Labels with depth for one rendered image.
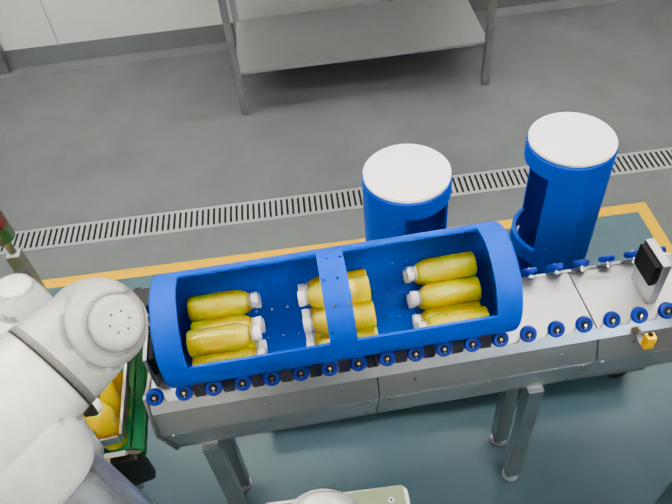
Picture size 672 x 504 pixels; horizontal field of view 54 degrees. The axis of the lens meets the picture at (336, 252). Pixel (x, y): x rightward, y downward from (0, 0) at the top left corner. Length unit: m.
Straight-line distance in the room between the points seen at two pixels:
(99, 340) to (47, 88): 4.27
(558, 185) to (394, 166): 0.53
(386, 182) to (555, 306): 0.62
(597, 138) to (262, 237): 1.77
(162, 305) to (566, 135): 1.39
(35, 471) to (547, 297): 1.45
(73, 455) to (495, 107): 3.62
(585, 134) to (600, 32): 2.72
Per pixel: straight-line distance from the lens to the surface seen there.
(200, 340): 1.65
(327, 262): 1.59
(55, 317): 0.83
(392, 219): 2.07
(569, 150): 2.25
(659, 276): 1.92
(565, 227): 2.37
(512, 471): 2.60
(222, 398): 1.78
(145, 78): 4.80
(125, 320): 0.81
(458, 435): 2.73
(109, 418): 1.72
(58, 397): 0.82
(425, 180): 2.08
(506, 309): 1.64
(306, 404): 1.81
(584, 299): 1.97
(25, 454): 0.83
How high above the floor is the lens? 2.42
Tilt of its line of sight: 47 degrees down
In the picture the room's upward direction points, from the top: 6 degrees counter-clockwise
